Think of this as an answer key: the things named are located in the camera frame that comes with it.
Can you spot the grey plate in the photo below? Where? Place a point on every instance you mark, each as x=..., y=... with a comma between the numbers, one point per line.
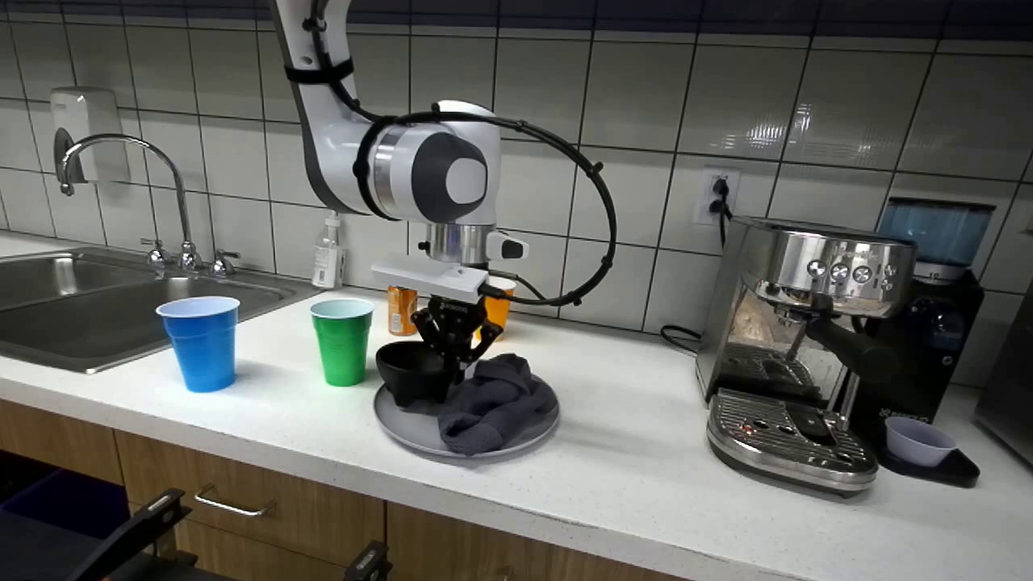
x=411, y=428

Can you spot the white soap dispenser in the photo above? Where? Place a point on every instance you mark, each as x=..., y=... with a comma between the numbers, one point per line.
x=89, y=121

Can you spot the steel espresso machine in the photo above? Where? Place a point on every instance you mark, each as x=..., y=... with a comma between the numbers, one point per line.
x=807, y=274

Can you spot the black coffee grinder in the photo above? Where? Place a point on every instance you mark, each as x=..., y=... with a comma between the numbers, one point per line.
x=936, y=323

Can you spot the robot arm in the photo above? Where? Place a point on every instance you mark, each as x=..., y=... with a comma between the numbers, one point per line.
x=339, y=145

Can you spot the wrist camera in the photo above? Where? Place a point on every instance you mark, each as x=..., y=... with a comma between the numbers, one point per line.
x=428, y=278

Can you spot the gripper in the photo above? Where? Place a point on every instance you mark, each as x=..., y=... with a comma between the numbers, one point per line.
x=456, y=313

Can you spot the black bowl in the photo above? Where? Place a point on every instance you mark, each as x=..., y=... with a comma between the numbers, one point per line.
x=407, y=371

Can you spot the white wall socket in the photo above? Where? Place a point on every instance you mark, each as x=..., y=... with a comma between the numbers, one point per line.
x=706, y=194

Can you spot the dark grey cloth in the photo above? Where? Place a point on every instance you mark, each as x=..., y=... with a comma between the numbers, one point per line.
x=492, y=403

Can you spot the steel sink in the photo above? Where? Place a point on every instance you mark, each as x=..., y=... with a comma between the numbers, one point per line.
x=89, y=315

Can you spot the wooden drawer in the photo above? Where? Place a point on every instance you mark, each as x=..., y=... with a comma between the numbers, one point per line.
x=307, y=508

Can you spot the chrome tap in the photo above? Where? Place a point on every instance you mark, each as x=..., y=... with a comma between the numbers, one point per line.
x=173, y=173

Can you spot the clear pump bottle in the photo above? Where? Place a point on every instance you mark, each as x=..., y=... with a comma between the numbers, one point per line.
x=327, y=258

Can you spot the small white cup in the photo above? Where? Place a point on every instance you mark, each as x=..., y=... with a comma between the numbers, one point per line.
x=918, y=442

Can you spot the green plastic cup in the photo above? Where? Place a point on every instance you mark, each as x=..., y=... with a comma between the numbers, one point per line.
x=343, y=343

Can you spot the black clamp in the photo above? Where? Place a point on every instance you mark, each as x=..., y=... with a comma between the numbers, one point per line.
x=370, y=563
x=133, y=532

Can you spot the blue plastic cup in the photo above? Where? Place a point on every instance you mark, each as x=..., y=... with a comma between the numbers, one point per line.
x=202, y=343

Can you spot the orange can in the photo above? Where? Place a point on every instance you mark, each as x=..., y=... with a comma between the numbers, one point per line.
x=401, y=311

